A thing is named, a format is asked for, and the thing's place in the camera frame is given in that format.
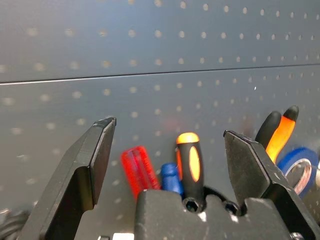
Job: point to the blue tape roll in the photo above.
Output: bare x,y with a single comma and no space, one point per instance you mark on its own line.
295,155

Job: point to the orange black pliers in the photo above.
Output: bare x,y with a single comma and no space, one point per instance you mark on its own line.
280,140

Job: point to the dark grey pegboard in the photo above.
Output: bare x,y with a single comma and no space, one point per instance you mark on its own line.
100,50

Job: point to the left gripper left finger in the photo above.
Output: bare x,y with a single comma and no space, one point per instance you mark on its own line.
75,180

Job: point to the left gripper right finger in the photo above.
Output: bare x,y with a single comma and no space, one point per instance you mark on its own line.
255,170

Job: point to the white tape roll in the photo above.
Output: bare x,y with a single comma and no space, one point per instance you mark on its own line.
318,175

